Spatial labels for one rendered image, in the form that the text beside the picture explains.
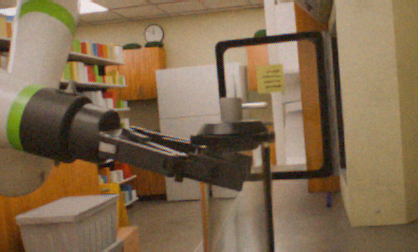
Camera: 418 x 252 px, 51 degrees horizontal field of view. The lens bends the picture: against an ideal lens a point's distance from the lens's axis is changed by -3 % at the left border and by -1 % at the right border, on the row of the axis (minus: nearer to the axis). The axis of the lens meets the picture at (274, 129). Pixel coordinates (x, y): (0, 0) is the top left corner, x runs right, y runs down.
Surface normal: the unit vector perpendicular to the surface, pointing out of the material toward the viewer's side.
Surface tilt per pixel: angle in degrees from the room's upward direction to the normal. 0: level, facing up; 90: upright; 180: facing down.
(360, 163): 90
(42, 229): 95
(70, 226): 95
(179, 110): 90
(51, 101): 45
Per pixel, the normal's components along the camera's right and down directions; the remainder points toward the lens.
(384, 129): -0.08, 0.06
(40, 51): 0.48, -0.57
